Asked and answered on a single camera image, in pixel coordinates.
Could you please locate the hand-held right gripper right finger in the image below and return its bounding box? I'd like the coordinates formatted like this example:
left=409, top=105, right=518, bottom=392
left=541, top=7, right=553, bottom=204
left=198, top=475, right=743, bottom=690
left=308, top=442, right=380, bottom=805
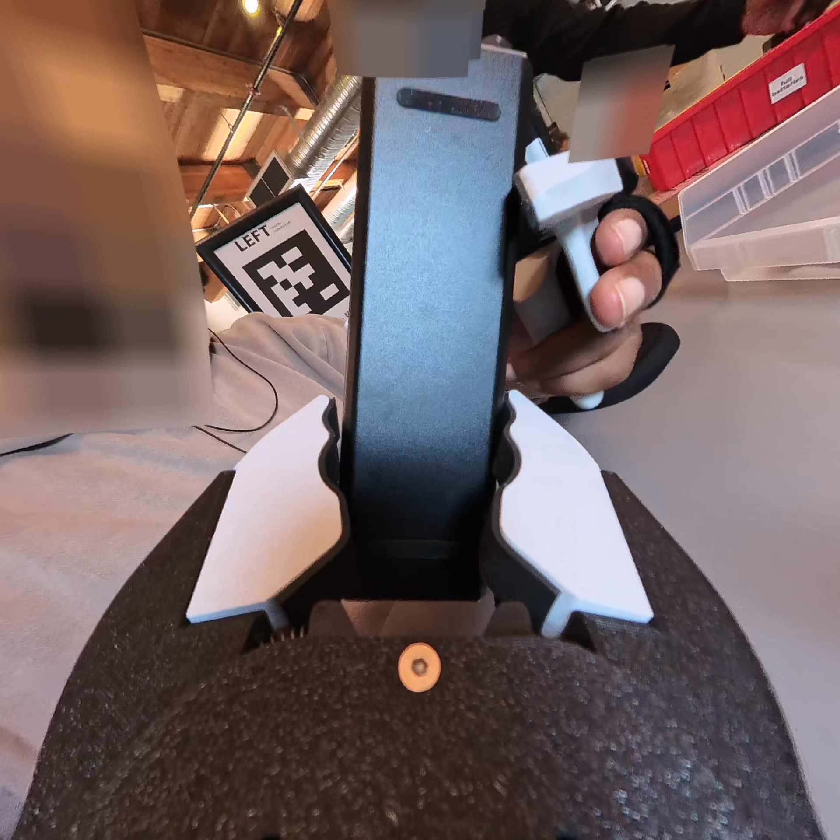
left=489, top=390, right=655, bottom=641

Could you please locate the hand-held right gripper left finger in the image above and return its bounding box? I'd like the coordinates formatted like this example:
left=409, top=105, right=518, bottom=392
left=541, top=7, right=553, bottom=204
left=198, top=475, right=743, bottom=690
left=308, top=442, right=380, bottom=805
left=185, top=395, right=350, bottom=624

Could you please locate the slim grey usb hub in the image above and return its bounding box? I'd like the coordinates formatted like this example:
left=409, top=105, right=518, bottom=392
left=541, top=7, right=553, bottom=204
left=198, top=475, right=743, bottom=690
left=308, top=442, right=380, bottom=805
left=344, top=56, right=534, bottom=603

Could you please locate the clear plastic box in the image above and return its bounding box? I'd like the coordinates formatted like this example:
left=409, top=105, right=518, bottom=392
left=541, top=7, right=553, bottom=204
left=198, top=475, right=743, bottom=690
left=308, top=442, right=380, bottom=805
left=678, top=88, right=840, bottom=282

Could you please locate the person's left forearm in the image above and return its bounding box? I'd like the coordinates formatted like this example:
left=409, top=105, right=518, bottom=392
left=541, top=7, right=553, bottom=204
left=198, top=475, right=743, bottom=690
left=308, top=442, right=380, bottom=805
left=209, top=314, right=349, bottom=433

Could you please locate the person's left hand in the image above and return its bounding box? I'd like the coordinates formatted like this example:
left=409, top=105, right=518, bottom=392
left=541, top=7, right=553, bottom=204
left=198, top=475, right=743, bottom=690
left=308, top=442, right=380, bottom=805
left=505, top=213, right=665, bottom=399

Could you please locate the red plastic bin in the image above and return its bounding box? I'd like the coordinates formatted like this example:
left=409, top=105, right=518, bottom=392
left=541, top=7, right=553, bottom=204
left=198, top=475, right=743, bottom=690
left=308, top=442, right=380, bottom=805
left=640, top=5, right=840, bottom=193

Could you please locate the white cardboard box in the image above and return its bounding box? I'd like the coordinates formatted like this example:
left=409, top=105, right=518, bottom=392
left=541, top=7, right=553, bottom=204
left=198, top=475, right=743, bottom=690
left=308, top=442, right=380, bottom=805
left=663, top=49, right=778, bottom=129

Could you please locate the thin black cable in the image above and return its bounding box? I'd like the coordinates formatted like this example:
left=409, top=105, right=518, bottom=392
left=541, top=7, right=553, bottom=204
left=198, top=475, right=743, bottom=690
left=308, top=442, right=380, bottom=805
left=0, top=327, right=282, bottom=457

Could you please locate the silver air duct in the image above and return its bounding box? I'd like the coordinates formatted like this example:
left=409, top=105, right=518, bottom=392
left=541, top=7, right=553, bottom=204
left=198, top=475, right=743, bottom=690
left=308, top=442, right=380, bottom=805
left=289, top=75, right=363, bottom=193

